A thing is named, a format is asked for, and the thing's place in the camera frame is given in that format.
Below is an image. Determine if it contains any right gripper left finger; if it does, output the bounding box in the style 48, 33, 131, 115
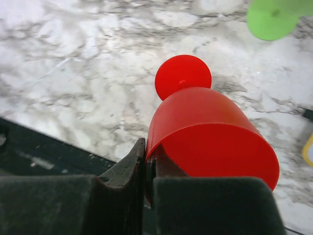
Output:
0, 138, 145, 235

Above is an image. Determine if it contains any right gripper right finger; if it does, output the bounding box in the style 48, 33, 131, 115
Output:
149, 146, 286, 235

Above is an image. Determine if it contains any red plastic wine glass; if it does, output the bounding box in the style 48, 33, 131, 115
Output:
146, 55, 280, 189

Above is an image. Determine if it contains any green wine glass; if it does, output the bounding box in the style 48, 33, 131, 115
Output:
246, 0, 313, 41

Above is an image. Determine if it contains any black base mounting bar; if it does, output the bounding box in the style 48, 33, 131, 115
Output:
0, 118, 115, 176

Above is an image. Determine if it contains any small whiteboard wooden frame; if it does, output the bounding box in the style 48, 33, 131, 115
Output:
302, 134, 313, 167

